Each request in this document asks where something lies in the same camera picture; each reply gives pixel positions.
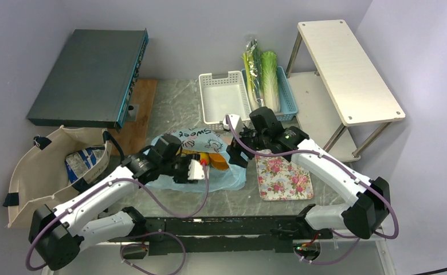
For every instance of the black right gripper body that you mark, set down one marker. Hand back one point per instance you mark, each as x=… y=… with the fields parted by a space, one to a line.
x=254 y=141

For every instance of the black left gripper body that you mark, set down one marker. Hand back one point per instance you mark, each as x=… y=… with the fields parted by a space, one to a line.
x=178 y=167

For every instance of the orange pumpkin slice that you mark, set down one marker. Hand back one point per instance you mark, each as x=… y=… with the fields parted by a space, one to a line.
x=218 y=162

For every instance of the light blue printed grocery bag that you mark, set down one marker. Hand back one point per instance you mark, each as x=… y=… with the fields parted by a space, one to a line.
x=207 y=141

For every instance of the green napa cabbage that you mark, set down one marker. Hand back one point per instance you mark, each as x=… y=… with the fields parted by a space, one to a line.
x=269 y=80

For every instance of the green chives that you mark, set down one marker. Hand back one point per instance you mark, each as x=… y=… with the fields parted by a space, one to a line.
x=253 y=51

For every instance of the beige canvas tote bag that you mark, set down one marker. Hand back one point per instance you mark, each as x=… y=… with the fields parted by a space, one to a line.
x=40 y=177

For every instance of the green celery stalks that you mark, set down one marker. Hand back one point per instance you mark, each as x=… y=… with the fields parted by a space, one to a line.
x=251 y=89

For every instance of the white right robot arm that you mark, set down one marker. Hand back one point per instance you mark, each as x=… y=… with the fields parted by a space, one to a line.
x=366 y=209

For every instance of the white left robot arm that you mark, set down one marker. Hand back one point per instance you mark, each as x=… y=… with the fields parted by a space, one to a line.
x=58 y=234

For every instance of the brown potato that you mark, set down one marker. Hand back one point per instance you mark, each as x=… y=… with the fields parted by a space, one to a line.
x=190 y=153

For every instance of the yellow lemon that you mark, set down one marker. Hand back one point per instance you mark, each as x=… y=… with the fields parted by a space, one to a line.
x=204 y=158

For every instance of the blue perforated plastic basket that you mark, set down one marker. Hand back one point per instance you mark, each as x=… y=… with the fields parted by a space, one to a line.
x=288 y=107

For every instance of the floral pattern tray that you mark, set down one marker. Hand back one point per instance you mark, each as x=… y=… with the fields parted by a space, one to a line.
x=281 y=180

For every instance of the wooden board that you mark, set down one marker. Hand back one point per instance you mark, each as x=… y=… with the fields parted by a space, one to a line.
x=132 y=137

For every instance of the white perforated plastic basket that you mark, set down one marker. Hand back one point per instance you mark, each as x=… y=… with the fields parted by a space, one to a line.
x=222 y=94

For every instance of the white two-tier metal shelf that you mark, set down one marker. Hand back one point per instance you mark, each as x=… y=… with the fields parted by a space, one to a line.
x=343 y=103

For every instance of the dark grey flat equipment box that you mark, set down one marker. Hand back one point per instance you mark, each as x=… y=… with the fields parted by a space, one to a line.
x=92 y=80

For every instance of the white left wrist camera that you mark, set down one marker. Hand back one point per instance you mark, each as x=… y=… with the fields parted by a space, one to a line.
x=197 y=171

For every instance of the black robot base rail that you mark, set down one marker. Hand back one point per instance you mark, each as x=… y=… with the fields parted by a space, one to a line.
x=279 y=233

